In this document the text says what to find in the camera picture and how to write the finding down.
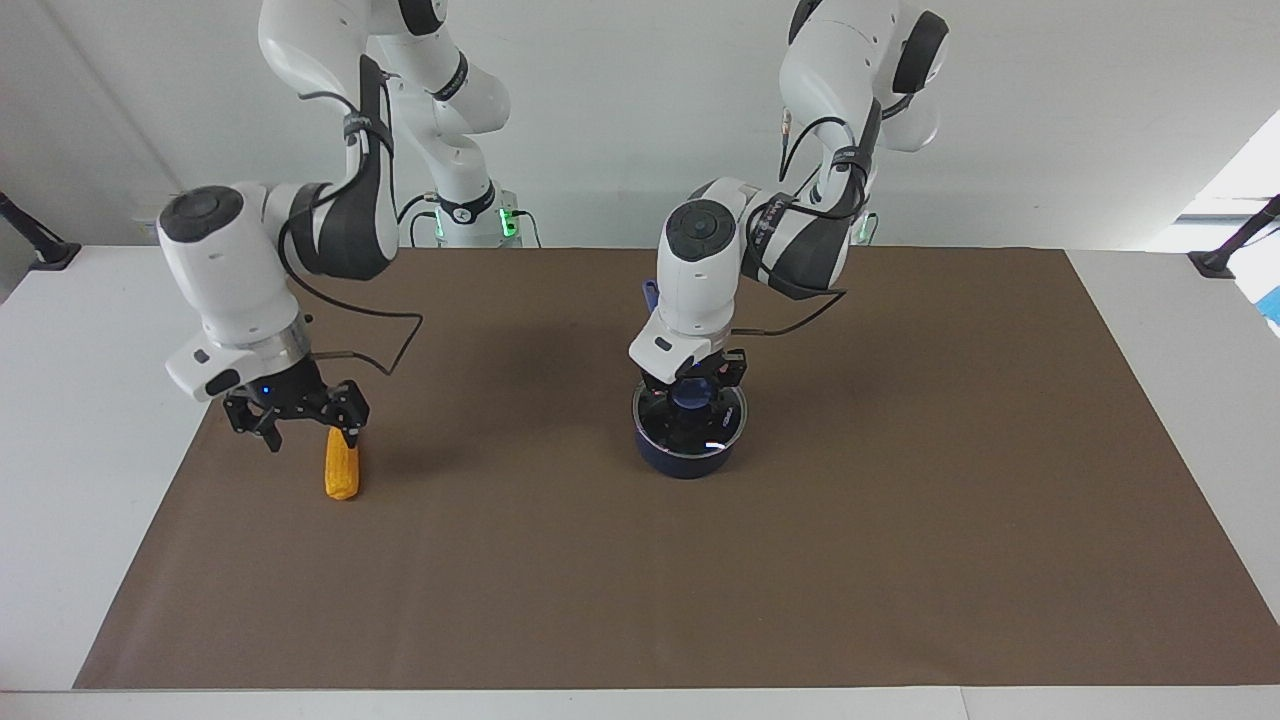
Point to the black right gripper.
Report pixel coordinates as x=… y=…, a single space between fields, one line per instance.
x=295 y=395

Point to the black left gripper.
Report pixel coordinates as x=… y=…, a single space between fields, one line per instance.
x=700 y=368

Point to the glass lid with blue knob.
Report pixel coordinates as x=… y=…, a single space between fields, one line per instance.
x=700 y=425

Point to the yellow corn cob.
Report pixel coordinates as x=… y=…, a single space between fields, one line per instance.
x=342 y=472

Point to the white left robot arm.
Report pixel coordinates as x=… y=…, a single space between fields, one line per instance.
x=700 y=280

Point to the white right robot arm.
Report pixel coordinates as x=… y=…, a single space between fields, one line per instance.
x=232 y=275

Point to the dark blue saucepan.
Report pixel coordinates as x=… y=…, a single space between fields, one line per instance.
x=685 y=462

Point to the brown table mat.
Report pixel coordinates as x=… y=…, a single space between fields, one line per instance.
x=640 y=560

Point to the blue object at edge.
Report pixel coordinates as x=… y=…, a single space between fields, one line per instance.
x=1272 y=305

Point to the black clamp mount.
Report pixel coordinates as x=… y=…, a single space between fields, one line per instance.
x=40 y=245
x=1235 y=250

